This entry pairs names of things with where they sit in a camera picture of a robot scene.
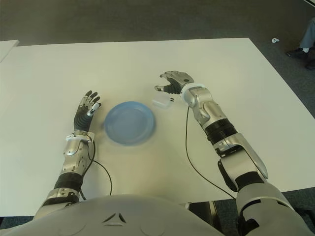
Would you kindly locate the grey trouser leg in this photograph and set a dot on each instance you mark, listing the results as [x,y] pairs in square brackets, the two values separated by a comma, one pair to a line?
[308,34]

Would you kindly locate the white charger block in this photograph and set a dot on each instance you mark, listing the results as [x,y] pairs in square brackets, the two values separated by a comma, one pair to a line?
[161,102]

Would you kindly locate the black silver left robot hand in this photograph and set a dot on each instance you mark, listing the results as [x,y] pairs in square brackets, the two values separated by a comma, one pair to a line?
[82,118]

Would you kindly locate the black shoe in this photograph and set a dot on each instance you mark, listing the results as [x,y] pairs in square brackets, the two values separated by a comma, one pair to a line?
[296,52]

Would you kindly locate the grey robot torso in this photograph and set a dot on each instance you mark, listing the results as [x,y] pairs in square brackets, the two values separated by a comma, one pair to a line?
[110,216]

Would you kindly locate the small white floor object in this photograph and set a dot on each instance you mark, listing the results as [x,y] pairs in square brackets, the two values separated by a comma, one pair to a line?
[275,40]

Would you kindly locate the blue round plate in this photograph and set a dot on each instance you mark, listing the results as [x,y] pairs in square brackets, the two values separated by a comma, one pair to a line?
[130,123]

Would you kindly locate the black table base frame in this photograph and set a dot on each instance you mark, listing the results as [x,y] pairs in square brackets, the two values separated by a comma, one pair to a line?
[212,214]

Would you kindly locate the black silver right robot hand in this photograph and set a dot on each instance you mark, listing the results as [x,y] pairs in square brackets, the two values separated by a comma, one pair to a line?
[179,78]

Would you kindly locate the white side table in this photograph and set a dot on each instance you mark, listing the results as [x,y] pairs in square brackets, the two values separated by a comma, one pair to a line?
[7,49]

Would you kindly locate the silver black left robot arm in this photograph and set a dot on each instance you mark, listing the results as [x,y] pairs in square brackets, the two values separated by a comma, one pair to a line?
[72,152]

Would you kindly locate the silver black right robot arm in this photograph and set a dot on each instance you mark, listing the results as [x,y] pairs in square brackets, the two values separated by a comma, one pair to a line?
[221,132]

